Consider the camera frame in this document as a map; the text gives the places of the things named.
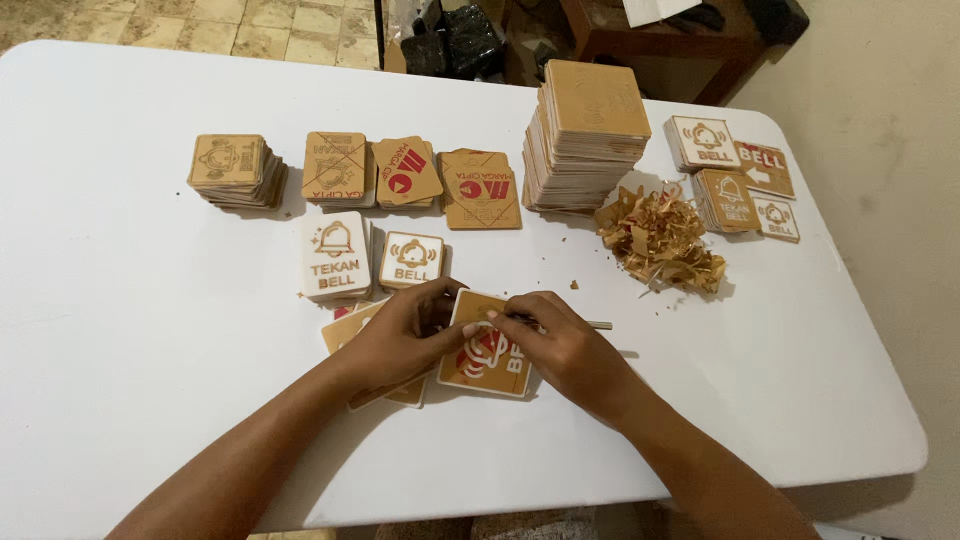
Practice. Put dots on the person's right hand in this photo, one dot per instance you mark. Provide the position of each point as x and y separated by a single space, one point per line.
570 352

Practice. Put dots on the person's left hand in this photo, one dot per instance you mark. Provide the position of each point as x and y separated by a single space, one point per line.
397 337

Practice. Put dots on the thin metal pick tool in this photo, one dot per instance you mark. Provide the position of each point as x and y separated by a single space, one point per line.
600 325

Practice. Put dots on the tan bell plaque red print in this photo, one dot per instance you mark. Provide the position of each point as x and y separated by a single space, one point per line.
484 371

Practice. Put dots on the tan masked plaque white edge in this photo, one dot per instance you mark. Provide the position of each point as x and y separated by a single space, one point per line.
341 330

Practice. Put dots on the plaque with red corner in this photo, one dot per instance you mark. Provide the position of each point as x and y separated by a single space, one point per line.
343 311

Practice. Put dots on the stack of square white plaques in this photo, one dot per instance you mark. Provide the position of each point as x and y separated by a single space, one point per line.
411 259

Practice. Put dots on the stack of tall white plaques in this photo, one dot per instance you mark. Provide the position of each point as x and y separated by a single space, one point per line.
335 255

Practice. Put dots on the pile of peeled tape scraps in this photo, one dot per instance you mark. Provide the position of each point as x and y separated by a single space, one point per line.
660 240

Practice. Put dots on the stack of large logo plaques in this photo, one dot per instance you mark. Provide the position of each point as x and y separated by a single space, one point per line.
480 195

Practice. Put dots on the stack of red logo plaques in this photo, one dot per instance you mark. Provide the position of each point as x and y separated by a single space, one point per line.
407 172

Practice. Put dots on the stack of crossed tan plaques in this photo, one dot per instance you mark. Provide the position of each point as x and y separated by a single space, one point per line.
334 165

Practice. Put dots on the stack of tan tall signs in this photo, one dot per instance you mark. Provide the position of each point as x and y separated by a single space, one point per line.
727 199

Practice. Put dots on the tall stack of tan plaques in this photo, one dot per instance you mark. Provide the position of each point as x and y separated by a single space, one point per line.
589 127

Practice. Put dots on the stack of tan bell plaques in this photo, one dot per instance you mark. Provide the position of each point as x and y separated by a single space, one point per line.
229 161

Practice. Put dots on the small white bell sign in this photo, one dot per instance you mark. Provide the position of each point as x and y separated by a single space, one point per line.
776 219

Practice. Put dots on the stack of white bell signs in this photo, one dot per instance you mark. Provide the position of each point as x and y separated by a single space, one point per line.
701 141

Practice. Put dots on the tan sign with white arrow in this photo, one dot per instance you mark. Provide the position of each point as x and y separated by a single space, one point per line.
765 169

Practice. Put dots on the black plastic bags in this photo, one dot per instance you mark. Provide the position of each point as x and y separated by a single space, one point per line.
457 41

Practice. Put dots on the brown wooden table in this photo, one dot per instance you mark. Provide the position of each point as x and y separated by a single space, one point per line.
660 56

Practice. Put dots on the white paper sheet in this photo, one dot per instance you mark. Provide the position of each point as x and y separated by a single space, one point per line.
656 9

